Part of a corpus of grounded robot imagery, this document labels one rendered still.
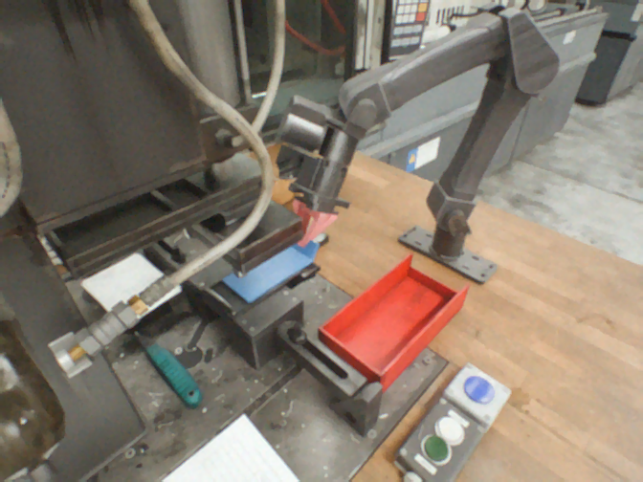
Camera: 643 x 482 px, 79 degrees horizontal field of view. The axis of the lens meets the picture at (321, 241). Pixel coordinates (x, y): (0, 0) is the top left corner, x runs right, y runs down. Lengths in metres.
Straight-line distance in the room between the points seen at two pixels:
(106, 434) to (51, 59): 0.42
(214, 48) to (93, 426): 0.44
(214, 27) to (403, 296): 0.52
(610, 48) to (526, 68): 4.39
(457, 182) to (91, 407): 0.63
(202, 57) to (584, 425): 0.66
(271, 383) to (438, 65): 0.53
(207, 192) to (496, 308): 0.54
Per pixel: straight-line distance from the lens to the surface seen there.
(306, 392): 0.61
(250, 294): 0.61
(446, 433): 0.56
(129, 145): 0.39
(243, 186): 0.51
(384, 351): 0.65
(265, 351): 0.62
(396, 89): 0.62
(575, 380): 0.73
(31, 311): 0.44
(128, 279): 0.77
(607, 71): 5.08
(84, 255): 0.45
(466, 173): 0.73
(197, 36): 0.44
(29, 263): 0.41
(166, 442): 0.61
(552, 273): 0.90
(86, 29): 0.37
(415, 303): 0.73
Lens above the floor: 1.43
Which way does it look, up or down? 38 degrees down
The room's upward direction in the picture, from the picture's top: straight up
